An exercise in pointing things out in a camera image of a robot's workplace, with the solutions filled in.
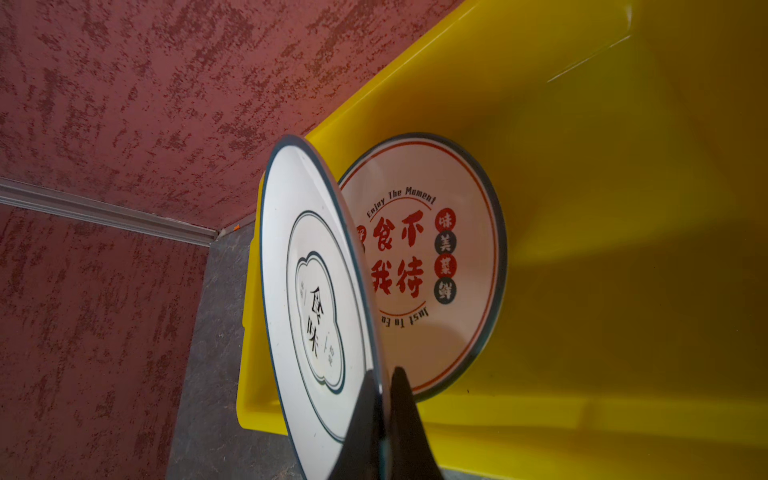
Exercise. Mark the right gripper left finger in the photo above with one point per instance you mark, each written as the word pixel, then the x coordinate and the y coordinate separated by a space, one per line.
pixel 360 456

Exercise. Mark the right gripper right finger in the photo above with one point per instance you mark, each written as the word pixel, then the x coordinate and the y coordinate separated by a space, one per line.
pixel 412 457

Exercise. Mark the white plate red characters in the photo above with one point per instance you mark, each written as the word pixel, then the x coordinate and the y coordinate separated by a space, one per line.
pixel 435 240

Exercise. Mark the white plate flower outline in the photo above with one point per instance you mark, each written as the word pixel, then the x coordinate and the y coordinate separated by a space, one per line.
pixel 318 304

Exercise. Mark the yellow plastic bin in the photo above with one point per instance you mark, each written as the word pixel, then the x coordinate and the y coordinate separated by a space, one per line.
pixel 627 141

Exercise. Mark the left corner aluminium post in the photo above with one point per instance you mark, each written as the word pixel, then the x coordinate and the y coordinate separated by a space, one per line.
pixel 27 196

